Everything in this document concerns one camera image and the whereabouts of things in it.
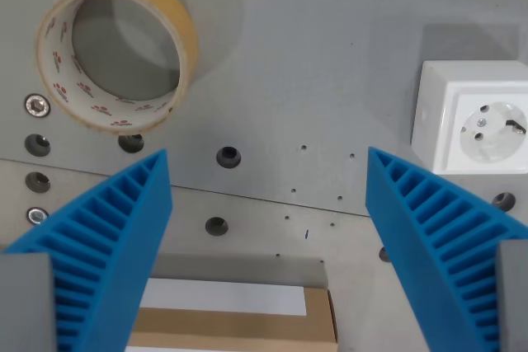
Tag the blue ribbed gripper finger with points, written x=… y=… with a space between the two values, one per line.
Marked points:
x=107 y=253
x=433 y=253

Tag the hex socket bolt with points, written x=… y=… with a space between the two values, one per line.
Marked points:
x=37 y=215
x=37 y=106

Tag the brown cardboard box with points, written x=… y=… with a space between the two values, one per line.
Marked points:
x=231 y=319

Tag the roll of beige packing tape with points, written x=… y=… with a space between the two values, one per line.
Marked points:
x=57 y=80

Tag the white wall socket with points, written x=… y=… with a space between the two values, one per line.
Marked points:
x=474 y=117

